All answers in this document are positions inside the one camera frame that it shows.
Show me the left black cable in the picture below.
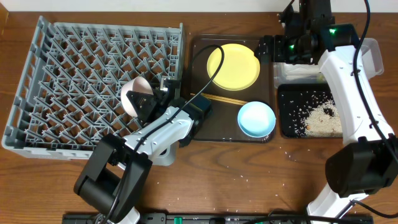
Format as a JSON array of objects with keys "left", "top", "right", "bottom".
[{"left": 102, "top": 44, "right": 226, "bottom": 224}]

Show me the clear plastic bin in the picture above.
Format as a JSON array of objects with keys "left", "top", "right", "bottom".
[{"left": 273, "top": 38, "right": 384, "bottom": 88}]

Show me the wooden chopstick lower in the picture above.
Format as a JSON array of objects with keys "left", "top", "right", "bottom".
[{"left": 190, "top": 92, "right": 248, "bottom": 106}]

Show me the green snack wrapper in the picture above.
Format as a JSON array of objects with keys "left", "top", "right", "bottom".
[{"left": 316, "top": 74, "right": 327, "bottom": 83}]

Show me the grey plastic dish rack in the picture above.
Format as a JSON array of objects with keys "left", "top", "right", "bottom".
[{"left": 1, "top": 17, "right": 185, "bottom": 160}]

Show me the white round bowl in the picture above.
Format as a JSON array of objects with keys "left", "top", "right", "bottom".
[{"left": 121, "top": 77, "right": 154, "bottom": 118}]

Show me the right black cable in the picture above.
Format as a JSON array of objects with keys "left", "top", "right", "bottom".
[{"left": 351, "top": 0, "right": 398, "bottom": 218}]

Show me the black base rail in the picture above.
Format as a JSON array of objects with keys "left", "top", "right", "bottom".
[{"left": 61, "top": 213, "right": 374, "bottom": 224}]

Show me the light blue bowl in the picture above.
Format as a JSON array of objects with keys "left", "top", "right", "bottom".
[{"left": 237, "top": 101, "right": 276, "bottom": 138}]

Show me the black cable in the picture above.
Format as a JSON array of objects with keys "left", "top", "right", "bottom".
[
  {"left": 102, "top": 44, "right": 226, "bottom": 224},
  {"left": 351, "top": 0, "right": 398, "bottom": 218}
]

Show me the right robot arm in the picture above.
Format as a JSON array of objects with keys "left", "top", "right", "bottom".
[{"left": 255, "top": 1, "right": 397, "bottom": 223}]

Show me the yellow round plate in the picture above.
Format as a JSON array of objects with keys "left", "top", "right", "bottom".
[{"left": 213, "top": 44, "right": 260, "bottom": 91}]

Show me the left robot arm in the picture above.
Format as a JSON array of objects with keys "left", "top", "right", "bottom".
[{"left": 73, "top": 77, "right": 211, "bottom": 223}]

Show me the pile of rice waste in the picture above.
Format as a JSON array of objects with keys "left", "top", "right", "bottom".
[{"left": 281, "top": 90, "right": 343, "bottom": 138}]

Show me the dark brown serving tray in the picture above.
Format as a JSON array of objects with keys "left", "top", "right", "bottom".
[{"left": 184, "top": 34, "right": 274, "bottom": 143}]

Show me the white paper napkin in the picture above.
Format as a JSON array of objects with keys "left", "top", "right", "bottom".
[{"left": 278, "top": 63, "right": 322, "bottom": 80}]

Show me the black rectangular tray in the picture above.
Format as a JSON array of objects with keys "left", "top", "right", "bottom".
[{"left": 276, "top": 83, "right": 345, "bottom": 139}]

